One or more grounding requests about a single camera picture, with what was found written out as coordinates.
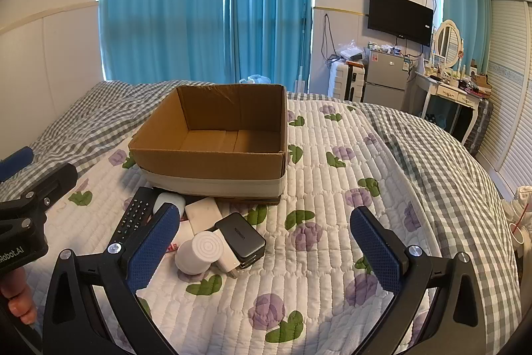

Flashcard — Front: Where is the person's left hand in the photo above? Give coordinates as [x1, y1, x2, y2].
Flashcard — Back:
[0, 280, 39, 326]

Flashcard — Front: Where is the crumpled plastic bag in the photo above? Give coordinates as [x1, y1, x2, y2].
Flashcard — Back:
[337, 42, 367, 63]

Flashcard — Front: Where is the white cylinder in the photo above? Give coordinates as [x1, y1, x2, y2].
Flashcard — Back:
[174, 230, 227, 276]

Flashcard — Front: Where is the grey checked blanket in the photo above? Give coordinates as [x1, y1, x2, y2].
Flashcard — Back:
[0, 80, 526, 355]

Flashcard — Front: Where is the black charger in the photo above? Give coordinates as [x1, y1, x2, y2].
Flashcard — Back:
[213, 212, 267, 269]

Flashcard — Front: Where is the oval white mirror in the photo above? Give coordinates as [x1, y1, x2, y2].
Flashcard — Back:
[432, 19, 463, 70]

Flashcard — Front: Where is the white cloth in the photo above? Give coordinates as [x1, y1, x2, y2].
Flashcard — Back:
[502, 186, 532, 233]

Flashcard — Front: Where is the white earbuds case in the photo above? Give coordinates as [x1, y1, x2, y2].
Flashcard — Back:
[152, 192, 187, 218]

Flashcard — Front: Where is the white louvred wardrobe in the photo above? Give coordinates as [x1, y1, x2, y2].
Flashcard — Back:
[477, 0, 532, 198]

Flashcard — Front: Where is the brown cardboard box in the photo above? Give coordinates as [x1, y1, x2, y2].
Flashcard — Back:
[128, 83, 290, 207]

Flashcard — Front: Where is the silver fridge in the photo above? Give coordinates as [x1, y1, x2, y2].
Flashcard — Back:
[362, 48, 411, 111]

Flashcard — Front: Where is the white plug adapter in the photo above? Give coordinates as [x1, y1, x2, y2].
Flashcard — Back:
[210, 229, 247, 279]

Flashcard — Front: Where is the dark ribbed suitcase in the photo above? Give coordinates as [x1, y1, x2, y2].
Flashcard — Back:
[461, 99, 494, 153]

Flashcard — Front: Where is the black remote control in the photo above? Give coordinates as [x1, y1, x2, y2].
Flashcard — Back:
[108, 186, 161, 246]

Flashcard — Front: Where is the black wall cable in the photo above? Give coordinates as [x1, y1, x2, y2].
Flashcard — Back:
[322, 13, 338, 65]

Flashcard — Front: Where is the white packet with red print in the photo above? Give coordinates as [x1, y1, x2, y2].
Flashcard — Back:
[166, 219, 199, 254]

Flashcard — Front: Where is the white dressing table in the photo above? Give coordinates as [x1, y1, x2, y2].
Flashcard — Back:
[413, 69, 488, 144]

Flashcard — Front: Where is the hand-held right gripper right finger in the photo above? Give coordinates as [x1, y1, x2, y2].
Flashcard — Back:
[350, 206, 489, 355]

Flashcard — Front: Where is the black television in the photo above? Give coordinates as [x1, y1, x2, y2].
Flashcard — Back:
[367, 0, 435, 47]

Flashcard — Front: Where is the white rectangular block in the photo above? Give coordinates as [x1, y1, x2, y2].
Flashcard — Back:
[184, 197, 223, 224]

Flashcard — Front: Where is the narrow blue curtain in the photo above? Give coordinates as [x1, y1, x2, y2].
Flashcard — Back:
[223, 0, 314, 84]

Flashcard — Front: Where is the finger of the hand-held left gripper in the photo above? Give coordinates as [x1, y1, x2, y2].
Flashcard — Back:
[0, 146, 35, 183]
[19, 162, 79, 214]

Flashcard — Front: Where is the white suitcase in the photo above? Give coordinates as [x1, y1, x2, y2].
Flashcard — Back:
[328, 61, 369, 103]

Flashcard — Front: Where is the wide blue curtain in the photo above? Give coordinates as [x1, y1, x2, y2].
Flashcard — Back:
[97, 0, 228, 84]

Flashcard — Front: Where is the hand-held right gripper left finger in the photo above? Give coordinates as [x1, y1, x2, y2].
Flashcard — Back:
[43, 202, 180, 355]

